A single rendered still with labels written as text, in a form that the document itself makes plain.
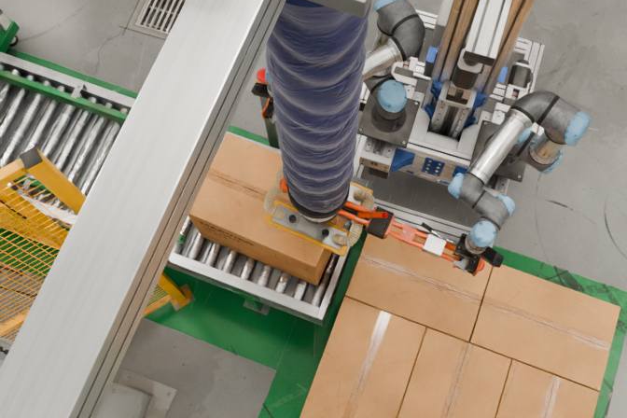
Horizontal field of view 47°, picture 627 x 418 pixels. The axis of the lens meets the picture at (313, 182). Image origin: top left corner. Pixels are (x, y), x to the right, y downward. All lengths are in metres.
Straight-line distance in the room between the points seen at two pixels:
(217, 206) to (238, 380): 1.15
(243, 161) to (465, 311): 1.22
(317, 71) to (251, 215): 1.58
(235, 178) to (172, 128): 2.21
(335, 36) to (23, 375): 0.89
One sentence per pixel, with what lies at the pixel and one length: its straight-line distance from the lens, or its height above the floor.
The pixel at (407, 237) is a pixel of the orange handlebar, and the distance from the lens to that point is 2.71.
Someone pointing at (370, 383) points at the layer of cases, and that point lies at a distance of 3.36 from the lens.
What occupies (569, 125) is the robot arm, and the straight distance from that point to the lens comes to 2.55.
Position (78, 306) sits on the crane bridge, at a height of 3.05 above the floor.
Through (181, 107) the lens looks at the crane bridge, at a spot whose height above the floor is 3.05.
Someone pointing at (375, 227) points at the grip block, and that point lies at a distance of 2.71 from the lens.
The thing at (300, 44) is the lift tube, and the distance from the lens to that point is 1.49.
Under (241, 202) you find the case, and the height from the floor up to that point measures 0.95.
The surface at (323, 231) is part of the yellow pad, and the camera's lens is 2.79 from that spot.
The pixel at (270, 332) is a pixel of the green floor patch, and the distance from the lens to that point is 3.94.
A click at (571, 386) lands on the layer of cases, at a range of 3.52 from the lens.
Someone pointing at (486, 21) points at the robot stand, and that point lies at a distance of 2.23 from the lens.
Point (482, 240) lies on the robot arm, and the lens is 2.39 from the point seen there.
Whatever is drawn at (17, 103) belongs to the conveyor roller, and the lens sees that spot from 4.03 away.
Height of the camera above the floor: 3.89
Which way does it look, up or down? 71 degrees down
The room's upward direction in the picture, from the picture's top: 3 degrees counter-clockwise
